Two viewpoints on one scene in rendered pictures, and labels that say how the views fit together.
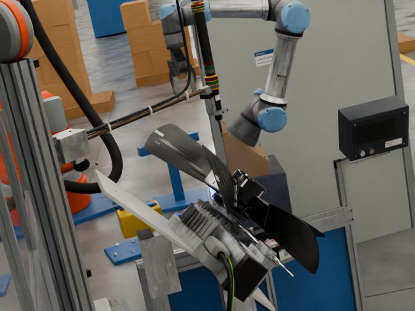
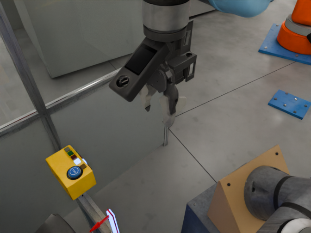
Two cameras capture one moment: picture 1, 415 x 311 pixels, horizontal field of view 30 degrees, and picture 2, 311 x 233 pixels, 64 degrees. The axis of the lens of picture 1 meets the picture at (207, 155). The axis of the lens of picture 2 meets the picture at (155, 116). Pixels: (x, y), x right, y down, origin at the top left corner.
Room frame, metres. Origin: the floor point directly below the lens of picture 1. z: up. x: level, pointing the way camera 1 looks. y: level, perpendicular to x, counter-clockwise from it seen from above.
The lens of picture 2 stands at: (2.80, -0.28, 1.81)
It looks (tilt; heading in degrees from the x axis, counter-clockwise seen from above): 45 degrees down; 58
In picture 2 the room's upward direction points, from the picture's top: straight up
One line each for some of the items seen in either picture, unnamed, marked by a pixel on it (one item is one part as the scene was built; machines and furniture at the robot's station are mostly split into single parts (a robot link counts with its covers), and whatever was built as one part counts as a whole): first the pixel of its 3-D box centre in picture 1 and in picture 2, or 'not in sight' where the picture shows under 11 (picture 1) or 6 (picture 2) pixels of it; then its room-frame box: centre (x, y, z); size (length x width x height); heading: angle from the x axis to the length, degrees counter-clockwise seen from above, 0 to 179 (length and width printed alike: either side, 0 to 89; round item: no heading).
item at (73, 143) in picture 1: (65, 146); not in sight; (2.06, 0.37, 1.54); 0.10 x 0.07 x 0.08; 136
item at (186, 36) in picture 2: (177, 59); (166, 54); (3.03, 0.04, 1.57); 0.09 x 0.08 x 0.12; 11
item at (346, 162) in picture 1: (362, 158); not in sight; (2.98, -0.61, 1.04); 0.24 x 0.03 x 0.03; 101
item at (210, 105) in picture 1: (213, 99); not in sight; (2.50, -0.05, 1.50); 0.09 x 0.07 x 0.10; 136
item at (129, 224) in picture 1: (141, 220); (71, 172); (2.80, 0.30, 1.02); 0.16 x 0.10 x 0.11; 101
